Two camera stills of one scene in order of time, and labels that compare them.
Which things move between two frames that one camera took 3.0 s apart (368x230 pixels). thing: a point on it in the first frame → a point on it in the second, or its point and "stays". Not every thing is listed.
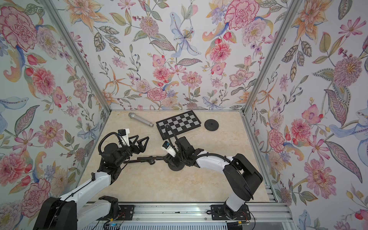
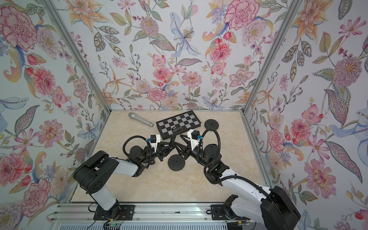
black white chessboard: (179, 124) stays
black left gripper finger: (139, 142) → (166, 147)
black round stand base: (176, 164) stays
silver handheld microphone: (134, 116) stays
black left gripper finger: (132, 143) → (165, 147)
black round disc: (211, 124) stays
